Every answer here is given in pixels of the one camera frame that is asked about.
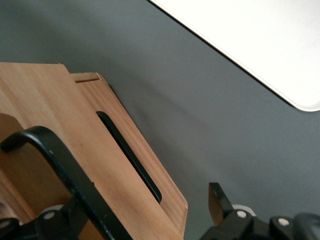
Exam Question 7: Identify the wooden drawer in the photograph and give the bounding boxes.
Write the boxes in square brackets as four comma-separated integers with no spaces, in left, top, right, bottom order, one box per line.
[69,72,189,240]
[0,62,101,240]

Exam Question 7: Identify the beige rectangular tray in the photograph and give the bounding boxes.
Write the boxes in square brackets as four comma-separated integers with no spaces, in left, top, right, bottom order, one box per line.
[147,0,320,113]

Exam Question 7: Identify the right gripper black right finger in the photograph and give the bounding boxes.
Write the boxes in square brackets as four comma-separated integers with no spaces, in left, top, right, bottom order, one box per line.
[199,182,320,240]

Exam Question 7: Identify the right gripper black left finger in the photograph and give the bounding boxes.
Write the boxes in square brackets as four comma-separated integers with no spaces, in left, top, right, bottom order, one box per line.
[0,197,87,240]

